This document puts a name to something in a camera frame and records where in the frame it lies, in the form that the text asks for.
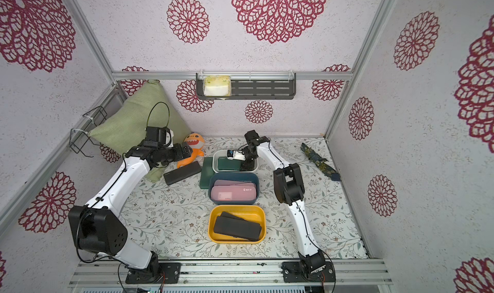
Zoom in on teal storage box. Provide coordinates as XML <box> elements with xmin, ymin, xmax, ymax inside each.
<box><xmin>208</xmin><ymin>172</ymin><xmax>260</xmax><ymax>205</ymax></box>

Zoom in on folded dark floral umbrella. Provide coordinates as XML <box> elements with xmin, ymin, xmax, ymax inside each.
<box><xmin>301</xmin><ymin>143</ymin><xmax>341</xmax><ymax>182</ymax></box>

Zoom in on yellow storage box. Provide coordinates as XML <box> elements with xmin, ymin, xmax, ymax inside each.
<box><xmin>208</xmin><ymin>205</ymin><xmax>266</xmax><ymax>244</ymax></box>

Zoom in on pink pencil case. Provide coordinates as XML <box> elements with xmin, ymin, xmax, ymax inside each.
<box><xmin>210</xmin><ymin>183</ymin><xmax>257</xmax><ymax>202</ymax></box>
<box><xmin>214</xmin><ymin>180</ymin><xmax>255</xmax><ymax>187</ymax></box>

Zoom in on orange shark plush toy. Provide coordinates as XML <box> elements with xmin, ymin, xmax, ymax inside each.
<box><xmin>177</xmin><ymin>133</ymin><xmax>205</xmax><ymax>168</ymax></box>

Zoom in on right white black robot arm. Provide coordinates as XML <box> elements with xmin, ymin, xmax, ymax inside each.
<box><xmin>241</xmin><ymin>130</ymin><xmax>327</xmax><ymax>278</ymax></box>

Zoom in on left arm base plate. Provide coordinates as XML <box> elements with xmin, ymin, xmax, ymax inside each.
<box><xmin>125</xmin><ymin>262</ymin><xmax>181</xmax><ymax>285</ymax></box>

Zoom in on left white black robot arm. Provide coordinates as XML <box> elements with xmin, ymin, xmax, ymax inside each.
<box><xmin>68</xmin><ymin>127</ymin><xmax>192</xmax><ymax>276</ymax></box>

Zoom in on black pencil case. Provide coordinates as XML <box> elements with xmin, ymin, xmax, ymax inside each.
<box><xmin>213</xmin><ymin>216</ymin><xmax>262</xmax><ymax>242</ymax></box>
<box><xmin>163</xmin><ymin>161</ymin><xmax>202</xmax><ymax>186</ymax></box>
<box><xmin>221</xmin><ymin>211</ymin><xmax>245</xmax><ymax>221</ymax></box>

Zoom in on green square pillow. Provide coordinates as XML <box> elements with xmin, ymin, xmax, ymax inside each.
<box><xmin>88</xmin><ymin>79</ymin><xmax>192</xmax><ymax>184</ymax></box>

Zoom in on yellow white sponge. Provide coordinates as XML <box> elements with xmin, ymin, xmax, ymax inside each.
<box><xmin>203</xmin><ymin>75</ymin><xmax>232</xmax><ymax>97</ymax></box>

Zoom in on white storage box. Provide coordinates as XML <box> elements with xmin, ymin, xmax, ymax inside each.
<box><xmin>213</xmin><ymin>150</ymin><xmax>259</xmax><ymax>173</ymax></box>

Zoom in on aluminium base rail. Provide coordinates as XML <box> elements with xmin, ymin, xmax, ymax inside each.
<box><xmin>67</xmin><ymin>259</ymin><xmax>394</xmax><ymax>287</ymax></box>

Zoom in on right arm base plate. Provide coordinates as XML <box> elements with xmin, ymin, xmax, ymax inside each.
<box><xmin>281</xmin><ymin>261</ymin><xmax>336</xmax><ymax>283</ymax></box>

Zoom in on dark wall shelf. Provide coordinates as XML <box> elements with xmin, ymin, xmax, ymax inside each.
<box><xmin>196</xmin><ymin>72</ymin><xmax>297</xmax><ymax>100</ymax></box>

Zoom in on green pencil case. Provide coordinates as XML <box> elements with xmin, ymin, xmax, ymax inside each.
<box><xmin>199</xmin><ymin>157</ymin><xmax>216</xmax><ymax>190</ymax></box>
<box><xmin>217</xmin><ymin>157</ymin><xmax>243</xmax><ymax>172</ymax></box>

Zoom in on black wire wall rack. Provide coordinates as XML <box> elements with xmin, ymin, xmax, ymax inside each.
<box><xmin>68</xmin><ymin>105</ymin><xmax>108</xmax><ymax>158</ymax></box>

